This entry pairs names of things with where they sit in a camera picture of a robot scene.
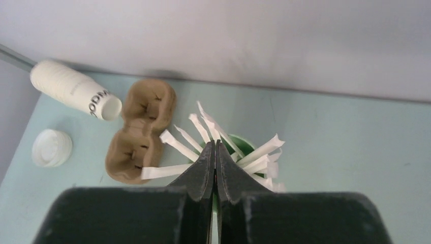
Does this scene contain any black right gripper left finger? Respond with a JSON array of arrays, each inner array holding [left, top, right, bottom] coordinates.
[[34, 141, 216, 243]]

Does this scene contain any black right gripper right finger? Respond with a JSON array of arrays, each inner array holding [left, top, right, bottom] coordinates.
[[214, 146, 392, 243]]

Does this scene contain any stack of white paper cups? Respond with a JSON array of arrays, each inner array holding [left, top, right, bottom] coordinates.
[[30, 60, 122, 121]]

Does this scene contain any bundle of white wrapped straws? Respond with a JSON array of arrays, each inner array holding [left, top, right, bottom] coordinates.
[[140, 102, 286, 193]]

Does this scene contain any green straw holder cup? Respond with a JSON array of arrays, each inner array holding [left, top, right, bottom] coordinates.
[[198, 134, 266, 214]]

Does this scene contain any aluminium frame post left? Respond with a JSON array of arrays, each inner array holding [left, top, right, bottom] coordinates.
[[0, 44, 36, 72]]

